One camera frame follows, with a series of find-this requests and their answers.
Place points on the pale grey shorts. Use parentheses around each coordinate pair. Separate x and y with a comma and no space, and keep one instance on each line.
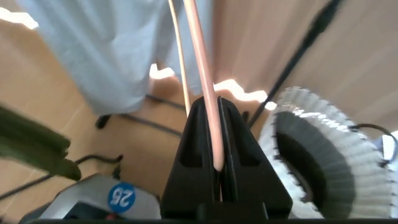
(109,56)

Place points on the pink clothes hanger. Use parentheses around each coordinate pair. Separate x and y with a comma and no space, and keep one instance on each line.
(205,77)

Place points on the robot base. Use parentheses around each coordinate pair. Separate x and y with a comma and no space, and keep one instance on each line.
(93,199)

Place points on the beige curtain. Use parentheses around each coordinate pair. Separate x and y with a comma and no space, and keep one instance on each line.
(357,62)

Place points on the white laundry basket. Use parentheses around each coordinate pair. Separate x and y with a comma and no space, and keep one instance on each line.
(348,137)

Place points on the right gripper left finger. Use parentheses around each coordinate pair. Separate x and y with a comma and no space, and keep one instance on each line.
(192,174)

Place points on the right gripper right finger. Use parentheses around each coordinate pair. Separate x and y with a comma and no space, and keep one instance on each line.
(252,177)

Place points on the green garment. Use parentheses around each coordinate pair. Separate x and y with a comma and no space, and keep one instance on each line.
(34,146)

